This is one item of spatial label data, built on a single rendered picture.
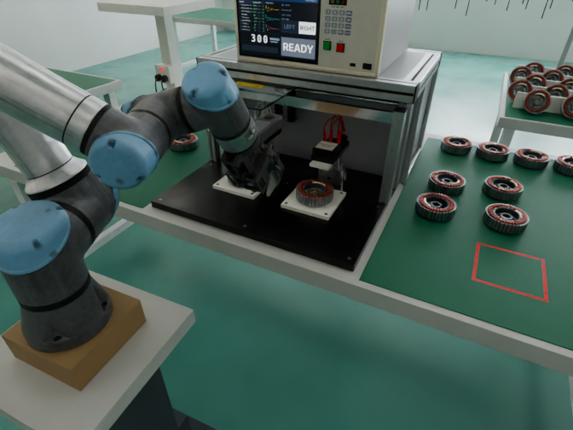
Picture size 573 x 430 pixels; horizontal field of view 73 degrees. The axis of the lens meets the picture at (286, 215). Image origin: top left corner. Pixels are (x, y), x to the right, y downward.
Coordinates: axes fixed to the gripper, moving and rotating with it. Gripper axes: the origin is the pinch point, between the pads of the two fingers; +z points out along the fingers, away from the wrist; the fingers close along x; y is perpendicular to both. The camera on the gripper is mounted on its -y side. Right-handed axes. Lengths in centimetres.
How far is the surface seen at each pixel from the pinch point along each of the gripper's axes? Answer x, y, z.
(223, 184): -27.6, -5.3, 24.4
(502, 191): 51, -35, 44
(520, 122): 58, -99, 92
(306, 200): 0.9, -6.6, 22.4
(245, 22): -28, -45, -2
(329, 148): 2.6, -22.5, 19.1
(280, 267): 2.8, 15.0, 18.2
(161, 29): -111, -82, 41
